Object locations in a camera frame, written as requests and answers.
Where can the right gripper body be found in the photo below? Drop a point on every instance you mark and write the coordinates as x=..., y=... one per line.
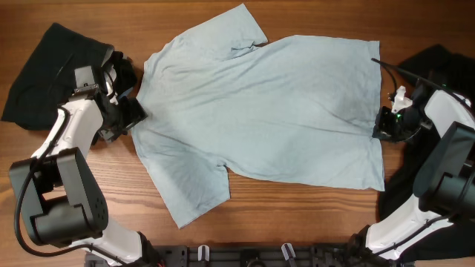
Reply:
x=400, y=126

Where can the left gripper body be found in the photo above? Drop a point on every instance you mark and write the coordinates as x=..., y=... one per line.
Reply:
x=126, y=114

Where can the light blue t-shirt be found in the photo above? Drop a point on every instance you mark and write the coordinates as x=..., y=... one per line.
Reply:
x=220, y=97

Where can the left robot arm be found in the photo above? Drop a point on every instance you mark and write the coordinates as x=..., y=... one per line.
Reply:
x=59, y=206

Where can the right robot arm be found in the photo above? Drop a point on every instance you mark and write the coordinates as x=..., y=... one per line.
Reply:
x=443, y=189

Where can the folded blue garment at bottom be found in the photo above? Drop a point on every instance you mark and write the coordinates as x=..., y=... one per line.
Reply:
x=125, y=93

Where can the folded grey white garment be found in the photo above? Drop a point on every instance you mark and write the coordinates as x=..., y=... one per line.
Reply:
x=107, y=67

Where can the folded black garment underneath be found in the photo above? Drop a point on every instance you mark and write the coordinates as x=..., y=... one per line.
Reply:
x=123, y=72

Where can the black t-shirt under pile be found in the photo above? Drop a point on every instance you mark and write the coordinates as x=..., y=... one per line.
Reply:
x=456, y=71

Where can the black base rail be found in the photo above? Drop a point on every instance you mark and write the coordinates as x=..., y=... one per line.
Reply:
x=318, y=255

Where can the left white rail clip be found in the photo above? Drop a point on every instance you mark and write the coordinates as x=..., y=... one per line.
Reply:
x=203, y=253

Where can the white rail clip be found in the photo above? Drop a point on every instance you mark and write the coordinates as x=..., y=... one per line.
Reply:
x=203, y=253
x=289, y=254

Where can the right white rail clip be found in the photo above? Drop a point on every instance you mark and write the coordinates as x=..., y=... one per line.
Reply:
x=289, y=254

